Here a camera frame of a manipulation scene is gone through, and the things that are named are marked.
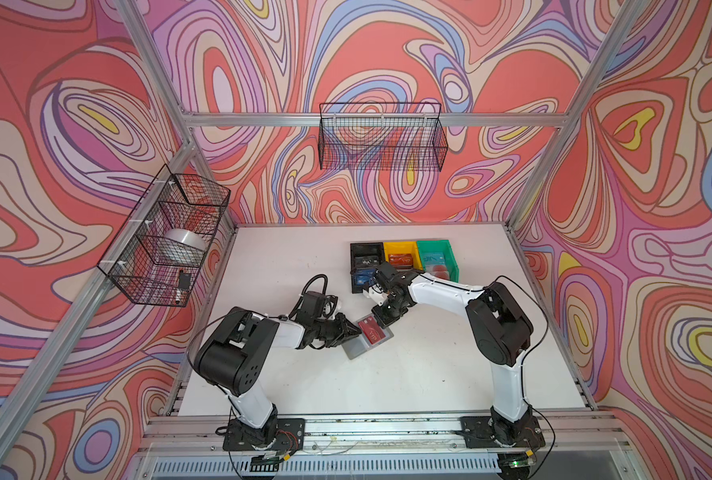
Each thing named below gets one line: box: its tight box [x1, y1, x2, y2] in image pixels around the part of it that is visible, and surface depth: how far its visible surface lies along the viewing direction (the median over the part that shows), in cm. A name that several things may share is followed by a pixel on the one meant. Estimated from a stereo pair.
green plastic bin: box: [416, 240, 460, 283], surface depth 107 cm
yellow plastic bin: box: [383, 241, 423, 271], surface depth 106 cm
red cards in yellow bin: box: [388, 254, 413, 269], surface depth 108 cm
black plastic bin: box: [350, 242, 385, 294], surface depth 106 cm
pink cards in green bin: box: [422, 252, 450, 280], surface depth 107 cm
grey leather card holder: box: [342, 322, 394, 360], surface depth 90 cm
